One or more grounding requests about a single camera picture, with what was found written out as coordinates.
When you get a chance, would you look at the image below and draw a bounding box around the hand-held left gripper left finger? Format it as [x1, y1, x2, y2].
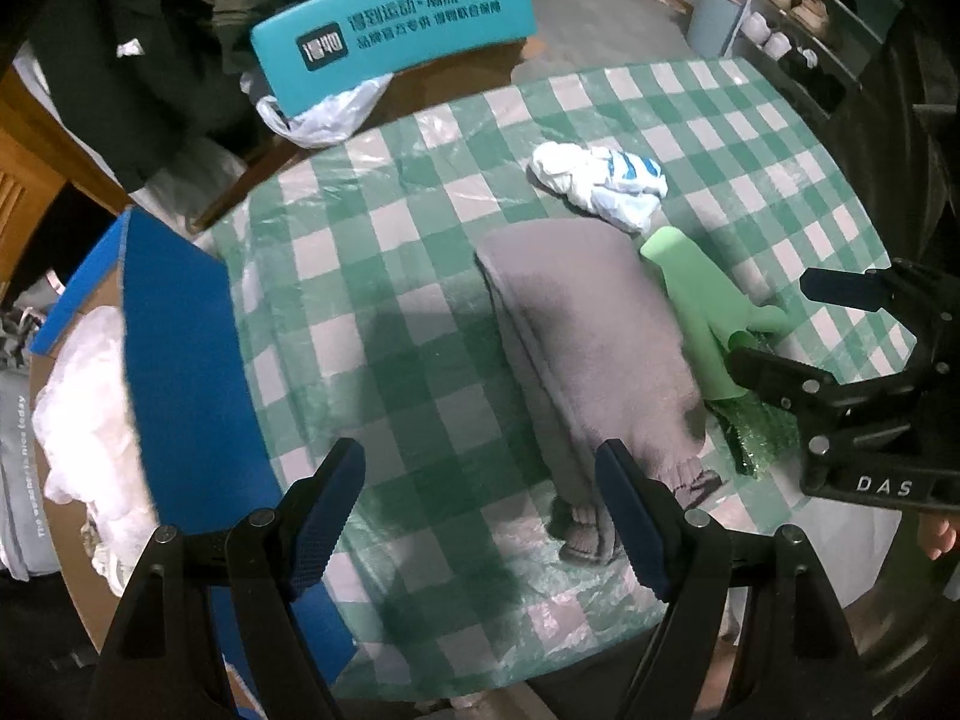
[90, 436, 368, 720]

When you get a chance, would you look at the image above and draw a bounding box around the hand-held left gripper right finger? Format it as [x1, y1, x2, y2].
[595, 439, 875, 720]

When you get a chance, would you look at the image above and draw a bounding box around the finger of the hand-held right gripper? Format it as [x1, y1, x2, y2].
[799, 262, 935, 323]
[724, 345, 908, 421]

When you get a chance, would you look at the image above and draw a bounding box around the green rubber glove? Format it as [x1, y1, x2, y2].
[639, 227, 792, 402]

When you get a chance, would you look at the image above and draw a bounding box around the grey knit cloth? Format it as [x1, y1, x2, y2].
[475, 221, 725, 565]

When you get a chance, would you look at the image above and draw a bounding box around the blue cardboard box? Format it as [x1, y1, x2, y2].
[30, 208, 357, 702]

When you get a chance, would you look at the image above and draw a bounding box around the person's right hand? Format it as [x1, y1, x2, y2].
[919, 514, 959, 561]

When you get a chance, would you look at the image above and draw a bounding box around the shiny green scouring cloth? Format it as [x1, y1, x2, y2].
[712, 330, 807, 477]

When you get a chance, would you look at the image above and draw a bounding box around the grey shoe rack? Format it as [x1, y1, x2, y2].
[735, 0, 908, 121]

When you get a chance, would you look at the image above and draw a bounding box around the white patterned cloth bundle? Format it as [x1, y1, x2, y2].
[529, 142, 670, 235]

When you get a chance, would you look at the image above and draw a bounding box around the group of shoes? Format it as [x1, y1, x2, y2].
[754, 0, 856, 110]

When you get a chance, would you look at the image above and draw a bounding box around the light blue trash bin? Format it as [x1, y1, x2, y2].
[686, 0, 751, 59]

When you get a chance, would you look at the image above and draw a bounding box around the grey printed tote bag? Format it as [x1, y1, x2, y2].
[0, 371, 57, 582]

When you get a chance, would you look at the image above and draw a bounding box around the pile of grey clothes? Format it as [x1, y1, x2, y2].
[0, 300, 46, 368]

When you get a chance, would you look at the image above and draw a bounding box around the white hanging shirt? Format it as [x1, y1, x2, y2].
[146, 142, 248, 218]

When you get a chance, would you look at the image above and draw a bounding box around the white plastic bag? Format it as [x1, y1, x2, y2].
[240, 67, 395, 149]

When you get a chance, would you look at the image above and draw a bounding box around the wooden wardrobe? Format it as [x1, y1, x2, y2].
[0, 67, 132, 293]

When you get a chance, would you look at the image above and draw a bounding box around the black hanging coat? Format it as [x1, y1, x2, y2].
[30, 0, 248, 192]

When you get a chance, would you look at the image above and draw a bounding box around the teal printed box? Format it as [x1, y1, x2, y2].
[250, 0, 537, 113]

